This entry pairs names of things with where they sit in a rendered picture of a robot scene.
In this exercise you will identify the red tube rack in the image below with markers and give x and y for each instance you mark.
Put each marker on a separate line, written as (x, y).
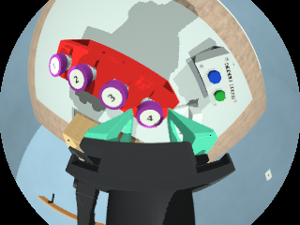
(142, 81)

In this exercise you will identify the purple screw cap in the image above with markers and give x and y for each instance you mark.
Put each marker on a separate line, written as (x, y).
(113, 94)
(58, 64)
(150, 114)
(80, 77)

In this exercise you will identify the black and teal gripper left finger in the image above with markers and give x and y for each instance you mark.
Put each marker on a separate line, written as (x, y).
(110, 129)

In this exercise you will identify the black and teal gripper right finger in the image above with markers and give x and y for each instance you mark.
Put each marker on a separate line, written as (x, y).
(201, 137)

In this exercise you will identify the pale grey flat mat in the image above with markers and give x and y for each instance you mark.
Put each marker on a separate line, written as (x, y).
(160, 34)

